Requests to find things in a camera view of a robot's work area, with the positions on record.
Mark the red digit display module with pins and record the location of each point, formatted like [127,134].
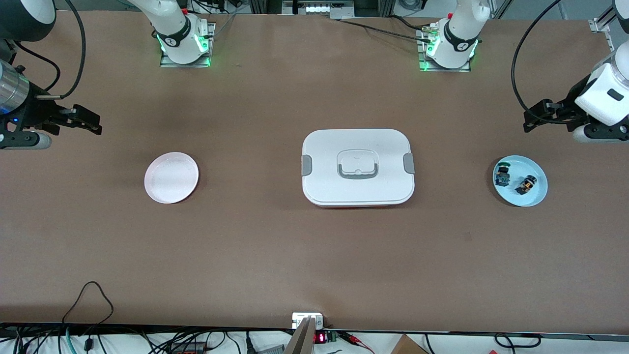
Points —
[320,338]

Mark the white lidded container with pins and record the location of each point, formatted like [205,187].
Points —
[357,187]

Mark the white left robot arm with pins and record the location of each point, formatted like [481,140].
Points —
[607,93]

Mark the brown cardboard box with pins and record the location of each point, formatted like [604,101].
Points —
[408,346]

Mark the silver equipment frame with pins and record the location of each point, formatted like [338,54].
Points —
[319,9]

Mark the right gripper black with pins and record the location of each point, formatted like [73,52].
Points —
[35,114]

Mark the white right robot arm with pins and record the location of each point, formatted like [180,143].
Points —
[174,29]

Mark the black device red terminals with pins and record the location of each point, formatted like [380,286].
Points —
[189,349]

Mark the light blue round plate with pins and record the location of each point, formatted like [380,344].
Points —
[533,169]

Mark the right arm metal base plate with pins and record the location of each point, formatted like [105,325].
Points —
[169,63]

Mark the orange push-button switch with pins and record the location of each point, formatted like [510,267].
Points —
[526,185]

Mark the red test leads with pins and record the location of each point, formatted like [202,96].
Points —
[356,340]

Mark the grey power adapter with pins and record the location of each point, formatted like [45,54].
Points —
[270,350]

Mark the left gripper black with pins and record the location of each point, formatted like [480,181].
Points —
[566,111]

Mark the aluminium corner bracket rail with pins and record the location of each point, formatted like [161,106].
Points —
[595,25]

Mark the pink round plate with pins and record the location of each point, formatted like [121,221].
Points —
[171,178]

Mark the grey aluminium profile bar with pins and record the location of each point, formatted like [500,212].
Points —
[302,339]

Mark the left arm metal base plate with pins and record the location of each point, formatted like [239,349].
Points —
[427,68]

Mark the white socket box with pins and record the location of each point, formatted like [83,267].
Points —
[300,318]

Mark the green push-button switch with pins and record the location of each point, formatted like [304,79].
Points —
[502,176]

